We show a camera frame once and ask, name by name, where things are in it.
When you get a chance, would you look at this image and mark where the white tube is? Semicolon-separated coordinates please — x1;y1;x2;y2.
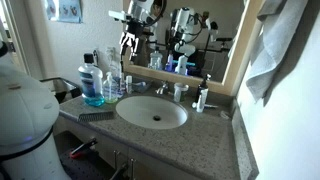
196;88;209;113

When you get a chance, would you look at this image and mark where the small white soap bar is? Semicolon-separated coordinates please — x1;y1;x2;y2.
219;110;232;120

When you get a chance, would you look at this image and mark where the white blue manual toothbrush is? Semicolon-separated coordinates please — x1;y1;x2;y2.
191;101;219;110

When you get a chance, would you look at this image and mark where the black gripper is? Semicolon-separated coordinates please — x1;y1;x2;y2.
119;19;145;63

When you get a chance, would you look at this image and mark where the blue wall poster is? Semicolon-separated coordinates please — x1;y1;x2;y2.
44;0;83;24

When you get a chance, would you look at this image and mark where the black comb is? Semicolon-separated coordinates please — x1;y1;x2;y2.
77;111;115;123

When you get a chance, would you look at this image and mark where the wood framed mirror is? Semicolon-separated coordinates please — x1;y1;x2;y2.
121;0;264;98

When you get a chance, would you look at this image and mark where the chrome faucet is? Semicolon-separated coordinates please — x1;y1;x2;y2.
155;80;170;96

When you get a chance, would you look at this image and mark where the white oval sink basin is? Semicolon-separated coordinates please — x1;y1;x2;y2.
115;95;189;130

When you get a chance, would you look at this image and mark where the black perforated mounting board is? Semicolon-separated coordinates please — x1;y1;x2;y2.
59;149;114;180

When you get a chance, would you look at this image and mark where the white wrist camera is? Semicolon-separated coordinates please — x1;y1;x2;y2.
108;9;129;23

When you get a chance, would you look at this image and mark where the black bottle cap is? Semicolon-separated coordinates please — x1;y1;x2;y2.
83;53;95;65

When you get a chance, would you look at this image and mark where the clear pump sanitizer bottle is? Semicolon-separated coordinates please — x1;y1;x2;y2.
102;71;119;104

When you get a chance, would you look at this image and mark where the blue plastic pouch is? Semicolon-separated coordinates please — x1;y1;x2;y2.
132;80;153;94

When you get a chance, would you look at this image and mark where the white electric toothbrush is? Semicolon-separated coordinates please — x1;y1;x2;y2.
118;64;126;96

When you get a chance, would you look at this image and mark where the small white capped bottle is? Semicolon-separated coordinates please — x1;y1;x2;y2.
125;75;133;94

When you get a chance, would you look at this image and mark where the metal cabinet handle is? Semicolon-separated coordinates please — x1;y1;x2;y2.
129;158;136;180
113;150;120;169

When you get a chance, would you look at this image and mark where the white wall outlet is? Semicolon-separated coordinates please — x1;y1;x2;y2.
105;46;117;66

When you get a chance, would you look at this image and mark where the clear blue mouthwash bottle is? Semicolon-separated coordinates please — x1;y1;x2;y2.
78;62;105;108

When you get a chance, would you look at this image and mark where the grey hanging towel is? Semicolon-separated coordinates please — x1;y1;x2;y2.
245;0;309;103

